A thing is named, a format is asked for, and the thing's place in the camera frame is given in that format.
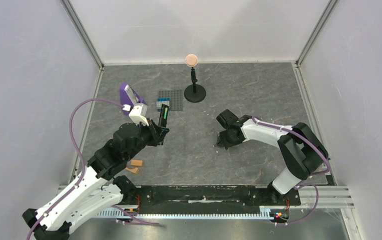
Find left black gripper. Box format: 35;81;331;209
125;117;170;161

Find black remote control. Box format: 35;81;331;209
158;103;169;128

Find green AAA battery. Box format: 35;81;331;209
163;107;168;120

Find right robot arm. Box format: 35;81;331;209
216;109;330;204

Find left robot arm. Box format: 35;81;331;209
22;118;169;240

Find blue white lego bricks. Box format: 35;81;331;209
156;97;170;112

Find grey lego baseplate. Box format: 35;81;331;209
157;89;183;111

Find black stand with pink ball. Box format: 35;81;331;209
184;54;206;103

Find purple metronome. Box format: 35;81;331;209
119;82;147;116

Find orange wooden arch block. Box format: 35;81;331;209
125;167;139;174

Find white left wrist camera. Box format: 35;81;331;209
122;103;149;126

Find black base frame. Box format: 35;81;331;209
120;185;301;215

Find white cable duct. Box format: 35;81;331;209
93;207;285;221

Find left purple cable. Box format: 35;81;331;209
25;97;125;240

